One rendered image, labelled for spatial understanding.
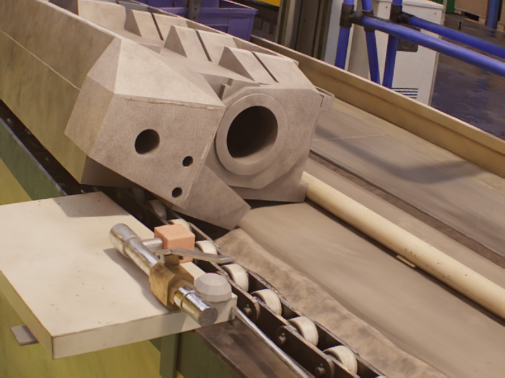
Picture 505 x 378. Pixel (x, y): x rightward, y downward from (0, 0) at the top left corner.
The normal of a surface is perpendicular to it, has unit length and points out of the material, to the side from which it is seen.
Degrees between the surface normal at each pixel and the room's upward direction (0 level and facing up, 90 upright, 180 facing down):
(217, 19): 92
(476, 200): 0
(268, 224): 0
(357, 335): 48
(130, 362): 90
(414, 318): 0
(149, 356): 90
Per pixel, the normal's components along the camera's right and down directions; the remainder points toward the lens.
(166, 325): 0.62, 0.34
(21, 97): -0.79, -0.07
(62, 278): 0.13, -0.93
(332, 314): -0.55, -0.58
